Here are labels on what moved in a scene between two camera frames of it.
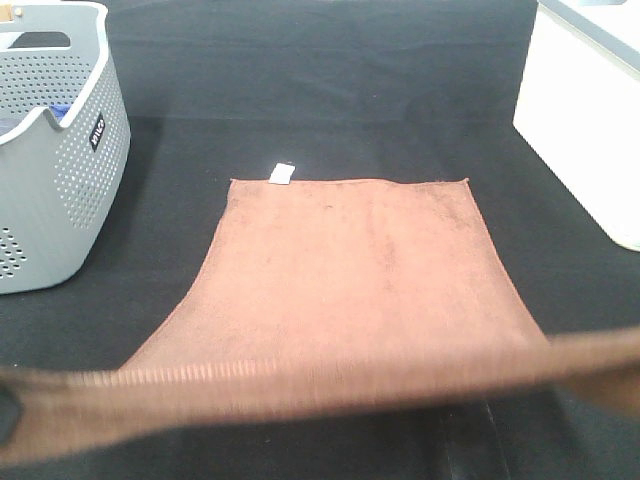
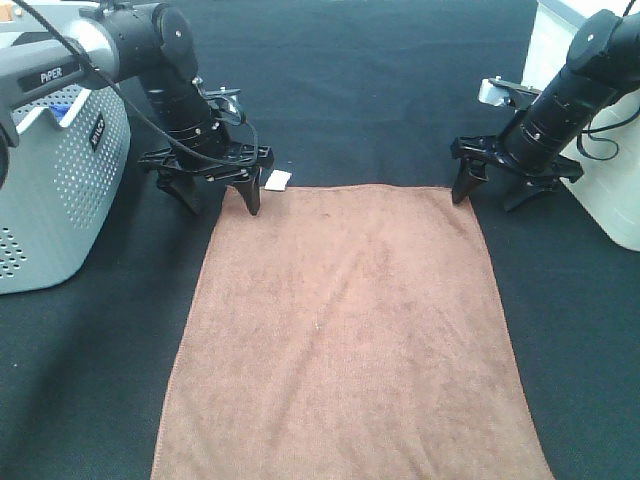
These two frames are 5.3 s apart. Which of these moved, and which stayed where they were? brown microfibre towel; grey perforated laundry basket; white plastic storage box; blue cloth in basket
Moved: brown microfibre towel
Stayed: blue cloth in basket; white plastic storage box; grey perforated laundry basket
